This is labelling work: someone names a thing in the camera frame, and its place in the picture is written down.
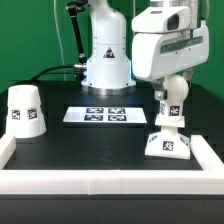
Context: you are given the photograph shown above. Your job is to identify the white lamp base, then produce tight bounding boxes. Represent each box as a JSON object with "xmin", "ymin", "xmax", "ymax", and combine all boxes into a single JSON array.
[{"xmin": 145, "ymin": 115, "xmax": 190, "ymax": 160}]

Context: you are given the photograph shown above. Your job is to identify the white cable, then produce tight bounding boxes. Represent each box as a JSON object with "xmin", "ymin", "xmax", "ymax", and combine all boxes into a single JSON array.
[{"xmin": 53, "ymin": 0, "xmax": 68, "ymax": 82}]

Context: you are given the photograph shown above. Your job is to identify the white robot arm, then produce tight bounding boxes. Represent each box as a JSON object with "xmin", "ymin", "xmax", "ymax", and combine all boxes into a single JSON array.
[{"xmin": 82, "ymin": 0, "xmax": 209, "ymax": 95}]

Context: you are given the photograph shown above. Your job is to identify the white U-shaped fence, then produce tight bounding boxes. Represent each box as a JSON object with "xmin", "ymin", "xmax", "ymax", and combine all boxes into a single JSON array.
[{"xmin": 0, "ymin": 135, "xmax": 224, "ymax": 195}]

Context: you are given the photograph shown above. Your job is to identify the white marker board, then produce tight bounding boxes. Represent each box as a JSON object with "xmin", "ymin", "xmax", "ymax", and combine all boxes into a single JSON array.
[{"xmin": 63, "ymin": 107, "xmax": 147, "ymax": 124}]

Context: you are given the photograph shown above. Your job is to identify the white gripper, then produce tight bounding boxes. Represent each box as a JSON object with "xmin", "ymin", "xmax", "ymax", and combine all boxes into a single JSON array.
[{"xmin": 132, "ymin": 23, "xmax": 209, "ymax": 100}]

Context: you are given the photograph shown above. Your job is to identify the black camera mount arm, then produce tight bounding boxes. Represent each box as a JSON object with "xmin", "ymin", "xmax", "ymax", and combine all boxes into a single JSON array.
[{"xmin": 66, "ymin": 0, "xmax": 88, "ymax": 64}]

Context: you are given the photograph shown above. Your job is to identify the white lamp shade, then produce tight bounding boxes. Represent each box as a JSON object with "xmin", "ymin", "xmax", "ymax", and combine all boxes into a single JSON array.
[{"xmin": 6, "ymin": 85, "xmax": 46, "ymax": 138}]

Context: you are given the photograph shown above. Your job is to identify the black cable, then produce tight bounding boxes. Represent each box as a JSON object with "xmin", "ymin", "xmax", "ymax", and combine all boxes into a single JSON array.
[{"xmin": 30, "ymin": 63, "xmax": 88, "ymax": 83}]

